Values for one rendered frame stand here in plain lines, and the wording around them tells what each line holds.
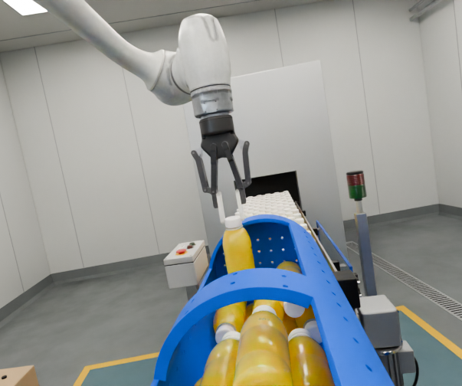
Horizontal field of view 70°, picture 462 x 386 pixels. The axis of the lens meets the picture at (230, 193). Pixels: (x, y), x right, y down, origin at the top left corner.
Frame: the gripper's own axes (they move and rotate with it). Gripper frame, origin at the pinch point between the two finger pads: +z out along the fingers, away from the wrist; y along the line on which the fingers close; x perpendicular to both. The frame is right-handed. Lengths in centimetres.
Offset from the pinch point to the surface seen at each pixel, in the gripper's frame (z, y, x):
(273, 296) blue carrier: 6.0, 8.1, -36.5
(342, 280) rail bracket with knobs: 28.0, 25.1, 18.3
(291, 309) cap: 19.0, 9.9, -13.8
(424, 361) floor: 128, 83, 122
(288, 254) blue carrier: 15.8, 11.3, 9.3
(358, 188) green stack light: 8, 41, 53
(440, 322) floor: 128, 112, 162
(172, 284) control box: 26.6, -27.0, 28.0
